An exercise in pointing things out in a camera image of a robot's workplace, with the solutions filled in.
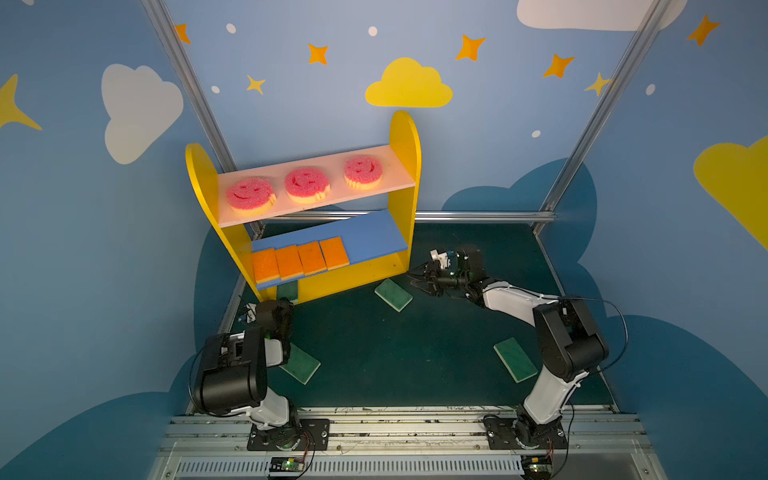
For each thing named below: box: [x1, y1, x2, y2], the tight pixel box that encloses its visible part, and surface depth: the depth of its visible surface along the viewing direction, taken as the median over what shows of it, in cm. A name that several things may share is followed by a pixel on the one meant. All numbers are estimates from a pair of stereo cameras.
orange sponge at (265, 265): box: [252, 248, 281, 284], surface depth 90 cm
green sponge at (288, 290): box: [277, 280, 299, 303], surface depth 100 cm
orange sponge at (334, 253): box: [319, 236, 350, 271], surface depth 95 cm
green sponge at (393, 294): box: [374, 278, 413, 312], surface depth 103 cm
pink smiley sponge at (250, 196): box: [226, 177, 277, 216], surface depth 68 cm
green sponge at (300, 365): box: [279, 343, 321, 385], surface depth 86 cm
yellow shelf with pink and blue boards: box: [185, 112, 422, 305], surface depth 82 cm
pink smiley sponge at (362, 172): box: [343, 156, 383, 190], surface depth 75 cm
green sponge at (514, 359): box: [493, 337, 538, 383], surface depth 90 cm
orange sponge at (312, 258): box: [296, 241, 328, 276], surface depth 93 cm
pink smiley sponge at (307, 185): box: [284, 167, 331, 205], surface depth 71 cm
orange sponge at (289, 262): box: [274, 245, 305, 280], surface depth 92 cm
